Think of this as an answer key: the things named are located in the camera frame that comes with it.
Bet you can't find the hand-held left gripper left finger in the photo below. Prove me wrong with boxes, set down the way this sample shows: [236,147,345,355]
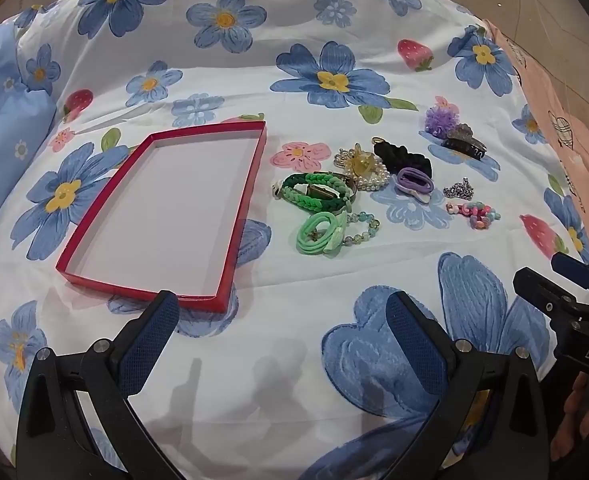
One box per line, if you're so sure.
[15,289,195,480]

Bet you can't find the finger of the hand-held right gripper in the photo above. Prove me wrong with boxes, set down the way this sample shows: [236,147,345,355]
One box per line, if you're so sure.
[513,266,587,323]
[550,251,589,306]

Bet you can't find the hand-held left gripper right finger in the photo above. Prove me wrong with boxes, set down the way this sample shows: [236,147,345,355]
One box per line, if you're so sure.
[385,290,550,480]

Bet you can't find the pink cartoon hair clip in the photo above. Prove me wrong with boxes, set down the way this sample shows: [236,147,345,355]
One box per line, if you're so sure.
[446,199,501,231]

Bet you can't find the pastel glass bead bracelet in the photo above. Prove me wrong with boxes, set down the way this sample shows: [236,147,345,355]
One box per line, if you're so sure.
[341,212,381,247]

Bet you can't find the silver chain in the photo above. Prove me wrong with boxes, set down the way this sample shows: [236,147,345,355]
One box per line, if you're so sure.
[443,177,478,200]

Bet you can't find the red shallow box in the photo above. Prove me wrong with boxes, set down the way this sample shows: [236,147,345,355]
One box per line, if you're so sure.
[55,120,268,314]

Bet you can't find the mint green cord bracelet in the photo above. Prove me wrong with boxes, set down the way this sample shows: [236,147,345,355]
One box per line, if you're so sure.
[295,210,348,257]

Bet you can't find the purple hair ties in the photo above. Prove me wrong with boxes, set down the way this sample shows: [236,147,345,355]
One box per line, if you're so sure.
[393,167,433,206]

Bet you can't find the light green braided bracelet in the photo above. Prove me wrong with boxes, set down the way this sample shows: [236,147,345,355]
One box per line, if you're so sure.
[273,180,355,214]

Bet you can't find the black scrunchie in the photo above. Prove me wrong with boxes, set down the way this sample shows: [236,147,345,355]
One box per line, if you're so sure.
[377,138,433,179]

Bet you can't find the yellow flower hair clip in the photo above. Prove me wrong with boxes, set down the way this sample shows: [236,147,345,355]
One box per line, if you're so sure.
[346,143,378,179]

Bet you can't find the person's right hand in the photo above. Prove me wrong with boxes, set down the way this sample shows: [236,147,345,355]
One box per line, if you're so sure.
[555,374,589,462]

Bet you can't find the pink printed cloth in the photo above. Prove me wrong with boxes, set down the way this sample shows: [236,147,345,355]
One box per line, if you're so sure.
[484,17,589,261]

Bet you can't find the floral bedsheet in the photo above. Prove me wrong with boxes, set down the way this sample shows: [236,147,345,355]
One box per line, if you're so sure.
[0,0,589,480]

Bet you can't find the black glitter claw clip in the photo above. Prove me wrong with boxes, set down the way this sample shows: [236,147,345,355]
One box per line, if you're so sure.
[441,123,489,162]

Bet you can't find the blue pillow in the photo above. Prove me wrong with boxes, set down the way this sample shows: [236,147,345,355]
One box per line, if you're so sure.
[0,25,58,263]

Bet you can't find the pearl bracelet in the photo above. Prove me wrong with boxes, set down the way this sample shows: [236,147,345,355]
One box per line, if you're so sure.
[333,147,390,192]

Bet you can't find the purple pompom hair tie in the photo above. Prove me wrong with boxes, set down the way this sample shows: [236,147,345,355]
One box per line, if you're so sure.
[424,105,461,139]

